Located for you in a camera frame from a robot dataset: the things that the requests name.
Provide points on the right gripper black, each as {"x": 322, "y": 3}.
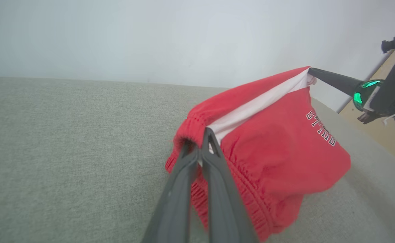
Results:
{"x": 386, "y": 91}

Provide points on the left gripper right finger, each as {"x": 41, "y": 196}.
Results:
{"x": 221, "y": 202}

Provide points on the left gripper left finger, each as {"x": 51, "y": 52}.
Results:
{"x": 174, "y": 202}

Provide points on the red shorts with white stripe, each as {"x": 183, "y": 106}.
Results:
{"x": 278, "y": 148}

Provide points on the grey fabric sofa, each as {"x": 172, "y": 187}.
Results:
{"x": 66, "y": 152}

